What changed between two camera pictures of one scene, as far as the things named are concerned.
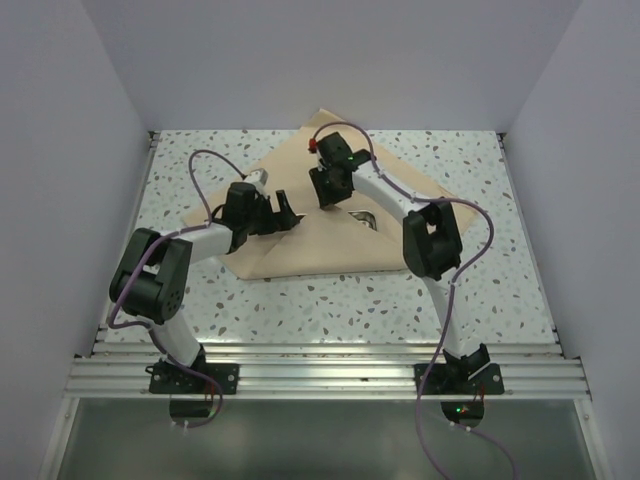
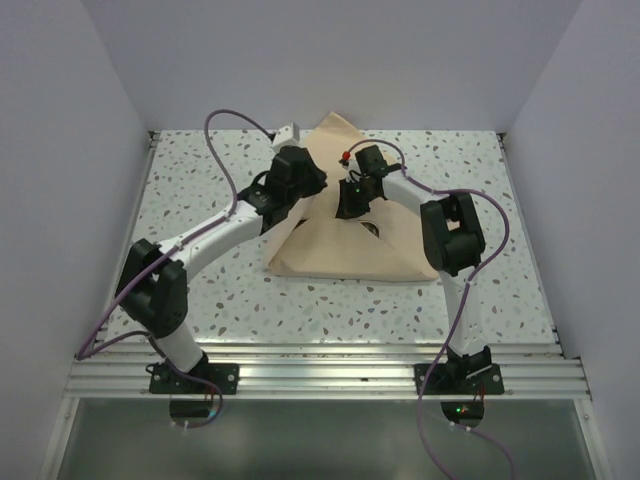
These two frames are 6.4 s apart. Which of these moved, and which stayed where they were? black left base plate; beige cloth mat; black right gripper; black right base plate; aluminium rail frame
Moved: black right gripper; beige cloth mat
Stayed: black left base plate; aluminium rail frame; black right base plate
